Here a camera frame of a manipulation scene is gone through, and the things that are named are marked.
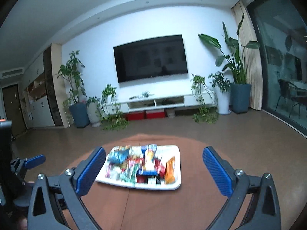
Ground red storage box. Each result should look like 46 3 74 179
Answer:
126 111 146 121
146 110 166 120

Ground glass sliding door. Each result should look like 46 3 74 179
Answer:
247 0 307 135

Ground white TV cabinet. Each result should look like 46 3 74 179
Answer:
105 93 215 113

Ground beige curtain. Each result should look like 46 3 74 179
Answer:
231 1 264 111

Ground white plastic tray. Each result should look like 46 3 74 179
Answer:
95 145 181 191

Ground large-leaf plant blue pot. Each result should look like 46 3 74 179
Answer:
198 13 261 114

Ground red chocolate ball bag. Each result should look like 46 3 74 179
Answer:
154 159 166 178

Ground small plant grey pot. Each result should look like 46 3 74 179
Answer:
86 96 102 127

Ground bushy plant white pot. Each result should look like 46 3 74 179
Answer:
208 71 231 115

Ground blue snack packet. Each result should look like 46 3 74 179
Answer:
140 144 158 159

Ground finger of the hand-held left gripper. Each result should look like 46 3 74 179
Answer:
10 154 46 178

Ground white storage cabinet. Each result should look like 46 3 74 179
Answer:
23 53 56 129

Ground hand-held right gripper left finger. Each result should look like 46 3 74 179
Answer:
27 146 106 230

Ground blue cartoon snack bag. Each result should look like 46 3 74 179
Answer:
107 146 131 165

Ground dark wooden door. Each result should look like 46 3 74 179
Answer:
2 84 26 137

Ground orange snack packet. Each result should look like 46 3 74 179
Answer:
164 156 176 185

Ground wall-mounted television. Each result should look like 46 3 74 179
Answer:
113 35 189 84

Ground red white candy packet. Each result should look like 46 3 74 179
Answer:
125 158 142 171

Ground black chair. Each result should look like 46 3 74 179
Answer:
275 79 301 119

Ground tall leafy plant blue pot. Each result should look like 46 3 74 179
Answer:
57 50 91 128

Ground green snack packet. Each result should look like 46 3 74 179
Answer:
120 165 140 185

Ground ceiling air vent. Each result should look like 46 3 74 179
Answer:
0 68 25 78

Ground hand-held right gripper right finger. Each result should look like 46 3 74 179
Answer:
202 146 281 230

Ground trailing vine plant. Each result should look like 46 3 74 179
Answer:
99 84 129 131
191 74 219 125

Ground tangled small cables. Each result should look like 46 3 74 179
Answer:
130 91 154 100

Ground pink snack packet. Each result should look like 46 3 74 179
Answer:
105 163 116 179

